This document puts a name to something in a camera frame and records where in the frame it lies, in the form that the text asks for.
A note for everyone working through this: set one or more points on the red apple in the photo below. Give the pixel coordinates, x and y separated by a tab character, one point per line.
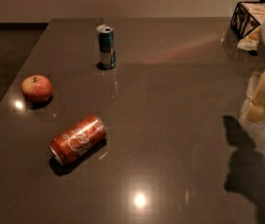
36	89

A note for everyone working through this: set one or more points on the blue silver energy drink can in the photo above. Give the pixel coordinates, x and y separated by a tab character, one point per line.
105	34

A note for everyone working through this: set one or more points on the black wire basket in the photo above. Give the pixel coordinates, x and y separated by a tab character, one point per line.
242	22

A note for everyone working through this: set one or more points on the red coke can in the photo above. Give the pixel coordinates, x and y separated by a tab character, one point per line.
73	143

